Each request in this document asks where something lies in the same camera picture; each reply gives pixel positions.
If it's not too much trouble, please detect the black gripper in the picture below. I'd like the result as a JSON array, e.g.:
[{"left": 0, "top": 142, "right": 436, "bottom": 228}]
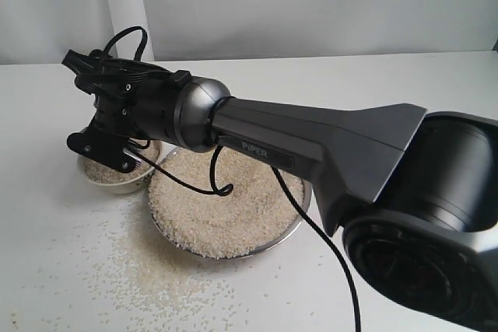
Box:
[{"left": 75, "top": 60, "right": 191, "bottom": 142}]

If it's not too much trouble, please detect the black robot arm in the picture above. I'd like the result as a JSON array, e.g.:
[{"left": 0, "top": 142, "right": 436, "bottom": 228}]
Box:
[{"left": 64, "top": 51, "right": 497, "bottom": 331}]

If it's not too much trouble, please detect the white ceramic bowl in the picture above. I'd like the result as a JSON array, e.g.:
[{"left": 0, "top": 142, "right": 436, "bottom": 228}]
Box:
[{"left": 78, "top": 156, "right": 155, "bottom": 194}]

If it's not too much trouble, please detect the rice heap in tray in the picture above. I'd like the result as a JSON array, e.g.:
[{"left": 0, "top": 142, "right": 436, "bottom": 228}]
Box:
[{"left": 148, "top": 149, "right": 301, "bottom": 259}]

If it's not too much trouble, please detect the spilled rice on table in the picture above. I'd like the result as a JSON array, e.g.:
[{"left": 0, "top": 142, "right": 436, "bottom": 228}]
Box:
[{"left": 32, "top": 202, "right": 324, "bottom": 331}]

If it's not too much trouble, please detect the round steel tray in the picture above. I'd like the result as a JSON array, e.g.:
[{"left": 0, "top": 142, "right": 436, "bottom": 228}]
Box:
[{"left": 146, "top": 147, "right": 312, "bottom": 260}]

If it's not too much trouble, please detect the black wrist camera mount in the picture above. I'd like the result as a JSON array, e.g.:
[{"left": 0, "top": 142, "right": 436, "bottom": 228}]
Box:
[{"left": 66, "top": 119, "right": 141, "bottom": 173}]

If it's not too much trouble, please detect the white vertical post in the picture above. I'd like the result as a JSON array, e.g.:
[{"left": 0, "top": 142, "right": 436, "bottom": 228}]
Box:
[{"left": 100, "top": 0, "right": 156, "bottom": 63}]

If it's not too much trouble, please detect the black cable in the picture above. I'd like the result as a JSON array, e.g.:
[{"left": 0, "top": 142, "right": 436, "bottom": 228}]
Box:
[{"left": 61, "top": 25, "right": 361, "bottom": 332}]

